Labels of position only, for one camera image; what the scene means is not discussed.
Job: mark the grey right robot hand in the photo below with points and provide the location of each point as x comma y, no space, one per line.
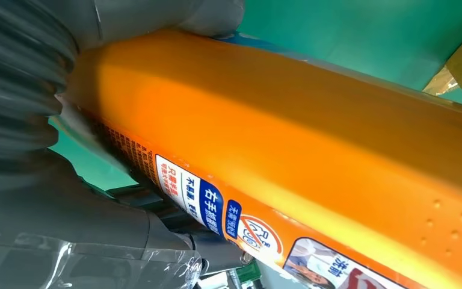
55,223

